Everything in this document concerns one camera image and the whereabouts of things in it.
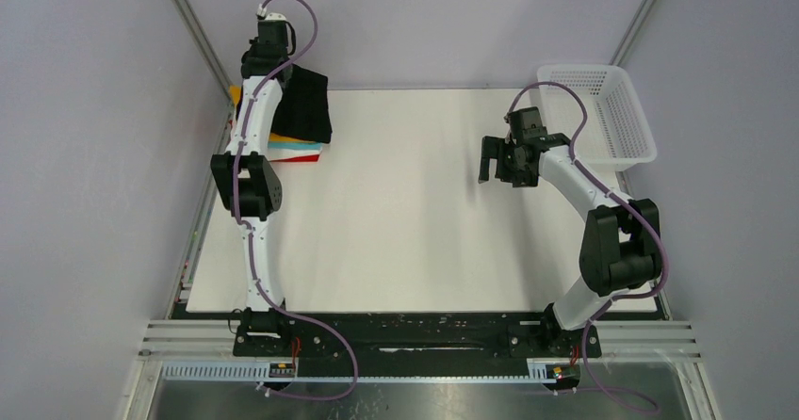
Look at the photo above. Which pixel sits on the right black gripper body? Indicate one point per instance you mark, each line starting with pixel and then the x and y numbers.
pixel 509 169

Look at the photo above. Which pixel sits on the black t shirt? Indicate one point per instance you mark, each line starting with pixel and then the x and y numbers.
pixel 303 112

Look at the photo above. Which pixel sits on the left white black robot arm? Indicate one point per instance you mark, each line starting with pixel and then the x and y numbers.
pixel 248 185

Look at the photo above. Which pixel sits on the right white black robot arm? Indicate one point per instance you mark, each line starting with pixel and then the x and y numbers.
pixel 620 248

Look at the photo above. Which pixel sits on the white plastic perforated basket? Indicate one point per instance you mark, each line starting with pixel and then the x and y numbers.
pixel 616 136

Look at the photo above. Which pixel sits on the red folded t shirt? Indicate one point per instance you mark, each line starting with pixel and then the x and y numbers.
pixel 296 158

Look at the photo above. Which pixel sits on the teal folded t shirt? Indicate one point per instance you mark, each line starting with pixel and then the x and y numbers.
pixel 296 146

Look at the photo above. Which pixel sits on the white folded t shirt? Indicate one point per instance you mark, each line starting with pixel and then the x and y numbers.
pixel 282 154

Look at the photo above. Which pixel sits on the orange folded t shirt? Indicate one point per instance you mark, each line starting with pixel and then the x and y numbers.
pixel 236 94

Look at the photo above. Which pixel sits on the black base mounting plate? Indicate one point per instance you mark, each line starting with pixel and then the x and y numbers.
pixel 411 344

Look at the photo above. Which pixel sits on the white slotted cable duct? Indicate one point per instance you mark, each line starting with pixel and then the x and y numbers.
pixel 283 372

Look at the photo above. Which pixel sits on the right aluminium frame post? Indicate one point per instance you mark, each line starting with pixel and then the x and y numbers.
pixel 633 32

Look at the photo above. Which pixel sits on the aluminium frame post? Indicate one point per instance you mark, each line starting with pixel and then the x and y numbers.
pixel 633 32
pixel 195 29

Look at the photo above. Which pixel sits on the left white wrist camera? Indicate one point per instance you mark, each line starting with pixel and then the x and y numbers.
pixel 266 16

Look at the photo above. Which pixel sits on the left aluminium frame post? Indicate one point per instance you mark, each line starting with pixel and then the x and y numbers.
pixel 195 29

